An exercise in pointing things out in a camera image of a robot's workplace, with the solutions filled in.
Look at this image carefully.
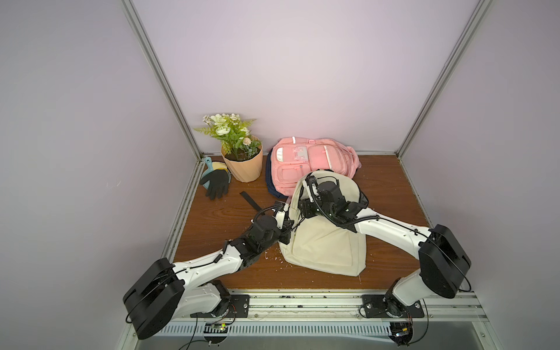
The pink backpack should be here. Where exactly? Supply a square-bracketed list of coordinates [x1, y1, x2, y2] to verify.
[268, 136, 361, 198]

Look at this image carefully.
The right corner aluminium profile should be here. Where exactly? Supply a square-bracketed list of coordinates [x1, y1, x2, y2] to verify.
[395, 0, 494, 159]

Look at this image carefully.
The circuit board with cable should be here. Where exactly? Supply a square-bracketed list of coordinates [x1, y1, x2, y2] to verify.
[179, 322, 233, 349]
[389, 322, 430, 347]

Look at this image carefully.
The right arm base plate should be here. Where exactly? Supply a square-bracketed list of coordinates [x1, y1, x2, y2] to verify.
[360, 294, 424, 319]

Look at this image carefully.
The green white artificial plant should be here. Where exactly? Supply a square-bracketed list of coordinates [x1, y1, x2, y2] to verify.
[195, 113, 262, 162]

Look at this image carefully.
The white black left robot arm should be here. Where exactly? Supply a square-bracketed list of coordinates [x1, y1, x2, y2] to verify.
[122, 202, 294, 340]

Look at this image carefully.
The yellow sponge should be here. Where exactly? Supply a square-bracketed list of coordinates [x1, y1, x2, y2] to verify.
[212, 161, 228, 171]

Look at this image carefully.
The corner aluminium profile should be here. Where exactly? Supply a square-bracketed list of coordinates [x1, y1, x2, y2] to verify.
[120, 0, 203, 159]
[395, 0, 494, 159]

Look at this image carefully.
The cream canvas backpack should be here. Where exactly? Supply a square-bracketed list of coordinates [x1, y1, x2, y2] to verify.
[276, 178, 367, 277]

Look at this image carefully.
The left corner aluminium profile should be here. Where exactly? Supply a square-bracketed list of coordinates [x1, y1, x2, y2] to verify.
[120, 0, 203, 159]

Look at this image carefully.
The right circuit board with cable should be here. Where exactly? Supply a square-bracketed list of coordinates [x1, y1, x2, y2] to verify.
[389, 322, 430, 347]

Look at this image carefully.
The left circuit board with cable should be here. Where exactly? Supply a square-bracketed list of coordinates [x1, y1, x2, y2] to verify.
[179, 322, 233, 349]

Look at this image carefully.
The navy blue backpack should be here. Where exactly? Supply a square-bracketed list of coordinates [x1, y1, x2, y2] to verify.
[265, 155, 287, 201]

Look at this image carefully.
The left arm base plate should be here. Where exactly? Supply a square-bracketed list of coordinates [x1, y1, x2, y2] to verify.
[190, 294, 250, 319]

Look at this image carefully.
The terracotta flower pot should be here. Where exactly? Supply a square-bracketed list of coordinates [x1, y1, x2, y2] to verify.
[221, 136, 263, 183]

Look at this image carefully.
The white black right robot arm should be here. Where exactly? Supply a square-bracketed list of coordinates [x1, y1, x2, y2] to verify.
[296, 171, 472, 318]

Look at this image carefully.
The black work glove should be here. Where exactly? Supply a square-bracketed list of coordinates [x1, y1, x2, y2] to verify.
[199, 169, 230, 200]

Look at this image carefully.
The aluminium mounting rail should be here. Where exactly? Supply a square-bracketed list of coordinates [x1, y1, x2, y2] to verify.
[230, 289, 488, 322]

